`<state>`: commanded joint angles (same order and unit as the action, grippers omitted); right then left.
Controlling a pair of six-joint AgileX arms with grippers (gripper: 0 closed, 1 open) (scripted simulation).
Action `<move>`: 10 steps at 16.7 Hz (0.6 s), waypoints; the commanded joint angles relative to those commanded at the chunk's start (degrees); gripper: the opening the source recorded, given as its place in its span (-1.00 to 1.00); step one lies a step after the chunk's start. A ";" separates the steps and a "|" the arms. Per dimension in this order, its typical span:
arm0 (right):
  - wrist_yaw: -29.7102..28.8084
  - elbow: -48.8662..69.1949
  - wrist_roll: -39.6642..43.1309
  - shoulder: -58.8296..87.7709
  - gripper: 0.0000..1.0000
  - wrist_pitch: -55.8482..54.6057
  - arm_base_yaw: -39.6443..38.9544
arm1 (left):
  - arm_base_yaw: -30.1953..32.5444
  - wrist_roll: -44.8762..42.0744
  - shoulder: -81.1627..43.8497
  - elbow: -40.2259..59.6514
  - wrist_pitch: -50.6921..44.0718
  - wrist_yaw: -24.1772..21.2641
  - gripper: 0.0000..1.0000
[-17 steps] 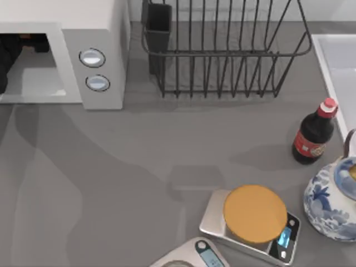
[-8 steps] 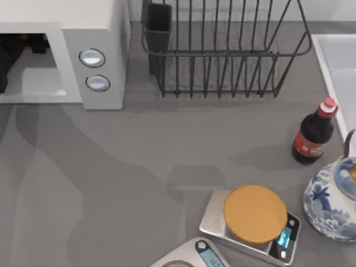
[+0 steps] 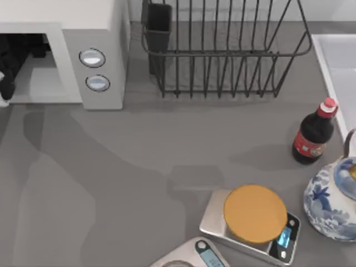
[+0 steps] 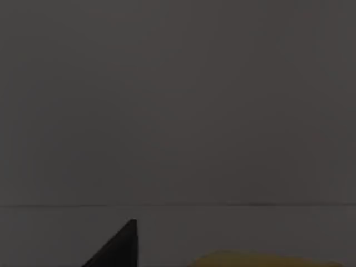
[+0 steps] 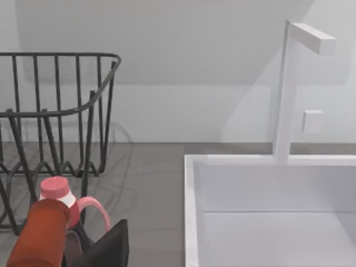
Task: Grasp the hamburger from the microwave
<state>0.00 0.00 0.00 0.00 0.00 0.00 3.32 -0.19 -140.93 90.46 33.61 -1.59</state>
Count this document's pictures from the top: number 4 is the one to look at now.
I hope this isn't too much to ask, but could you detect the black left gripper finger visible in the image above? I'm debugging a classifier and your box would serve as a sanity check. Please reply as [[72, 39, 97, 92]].
[[81, 219, 139, 267]]

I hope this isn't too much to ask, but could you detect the yellow rounded object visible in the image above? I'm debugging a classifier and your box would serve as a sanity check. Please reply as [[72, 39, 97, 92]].
[[186, 250, 347, 267]]

